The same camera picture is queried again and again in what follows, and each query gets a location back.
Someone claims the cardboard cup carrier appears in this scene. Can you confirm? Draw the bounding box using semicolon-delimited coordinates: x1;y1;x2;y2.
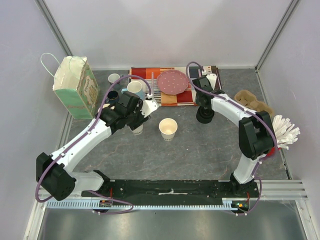
234;89;275;116

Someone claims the white wrapped straws bundle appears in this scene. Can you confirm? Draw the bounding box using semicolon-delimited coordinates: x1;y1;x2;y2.
272;115;301;150

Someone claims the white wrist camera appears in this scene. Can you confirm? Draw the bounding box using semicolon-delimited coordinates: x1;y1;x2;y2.
201;66;221;90
140;93;159;118

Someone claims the dark blue mug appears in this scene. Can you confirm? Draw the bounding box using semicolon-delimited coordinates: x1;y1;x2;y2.
104;90;119;104

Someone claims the light blue mug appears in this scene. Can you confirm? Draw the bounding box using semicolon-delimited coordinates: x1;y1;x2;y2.
121;81;146;100

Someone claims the green paper gift bag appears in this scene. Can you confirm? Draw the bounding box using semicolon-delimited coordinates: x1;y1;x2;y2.
41;56;100;119

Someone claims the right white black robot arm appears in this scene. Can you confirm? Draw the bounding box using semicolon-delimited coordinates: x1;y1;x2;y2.
191;75;277;197

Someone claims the red straw holder cup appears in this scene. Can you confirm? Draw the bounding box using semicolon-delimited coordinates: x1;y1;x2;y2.
265;147;281;158

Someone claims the pink dotted plate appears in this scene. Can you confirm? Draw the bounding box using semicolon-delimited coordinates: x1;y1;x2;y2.
157;69;189;96

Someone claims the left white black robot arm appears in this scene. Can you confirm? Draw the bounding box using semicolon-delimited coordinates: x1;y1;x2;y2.
36;91;159;201

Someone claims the small grey cup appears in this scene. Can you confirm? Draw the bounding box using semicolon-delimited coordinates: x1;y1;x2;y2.
107;73;121;88

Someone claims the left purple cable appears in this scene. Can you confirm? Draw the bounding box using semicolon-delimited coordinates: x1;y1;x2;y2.
35;74;154;216

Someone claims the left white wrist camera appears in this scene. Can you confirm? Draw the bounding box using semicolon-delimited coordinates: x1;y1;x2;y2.
140;93;159;118

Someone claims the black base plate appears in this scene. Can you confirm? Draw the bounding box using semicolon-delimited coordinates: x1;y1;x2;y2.
96;179;259;201

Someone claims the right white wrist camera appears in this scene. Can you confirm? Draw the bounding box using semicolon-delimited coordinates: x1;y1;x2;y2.
201;66;221;90

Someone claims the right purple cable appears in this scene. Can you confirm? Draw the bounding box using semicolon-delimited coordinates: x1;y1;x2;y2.
186;61;263;217

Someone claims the white paper cup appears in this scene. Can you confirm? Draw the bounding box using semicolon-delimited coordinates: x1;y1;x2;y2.
131;124;144;135
158;118;178;142

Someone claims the purple cable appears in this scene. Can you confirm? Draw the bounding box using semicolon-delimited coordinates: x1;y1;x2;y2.
35;74;154;216
186;61;263;217

